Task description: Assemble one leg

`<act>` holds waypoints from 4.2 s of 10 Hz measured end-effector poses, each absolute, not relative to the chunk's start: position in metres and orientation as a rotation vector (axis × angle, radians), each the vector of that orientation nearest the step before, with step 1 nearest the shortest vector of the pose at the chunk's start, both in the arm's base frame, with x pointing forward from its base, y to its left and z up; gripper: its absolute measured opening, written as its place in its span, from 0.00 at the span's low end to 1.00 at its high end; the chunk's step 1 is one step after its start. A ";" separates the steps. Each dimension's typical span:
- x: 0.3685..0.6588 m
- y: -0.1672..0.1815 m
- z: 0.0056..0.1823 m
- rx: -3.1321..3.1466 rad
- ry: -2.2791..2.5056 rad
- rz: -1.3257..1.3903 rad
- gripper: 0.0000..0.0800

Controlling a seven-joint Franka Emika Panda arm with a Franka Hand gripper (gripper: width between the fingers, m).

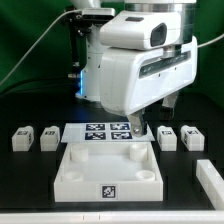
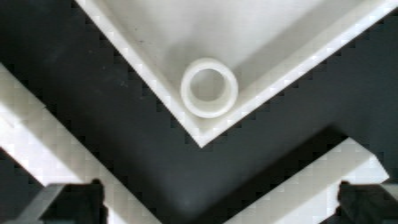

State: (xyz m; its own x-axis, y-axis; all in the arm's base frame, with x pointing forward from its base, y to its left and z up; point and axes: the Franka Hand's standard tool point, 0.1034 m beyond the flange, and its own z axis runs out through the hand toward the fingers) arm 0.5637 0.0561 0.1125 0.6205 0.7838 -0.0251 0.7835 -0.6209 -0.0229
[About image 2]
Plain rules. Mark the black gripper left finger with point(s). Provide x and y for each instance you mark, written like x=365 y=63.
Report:
x=69 y=204

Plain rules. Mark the white square tabletop tray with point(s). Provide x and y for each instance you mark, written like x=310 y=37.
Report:
x=223 y=50

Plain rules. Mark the white L-shaped obstacle wall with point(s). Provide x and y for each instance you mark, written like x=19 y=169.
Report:
x=60 y=162

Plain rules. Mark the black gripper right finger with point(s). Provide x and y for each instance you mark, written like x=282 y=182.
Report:
x=369 y=204

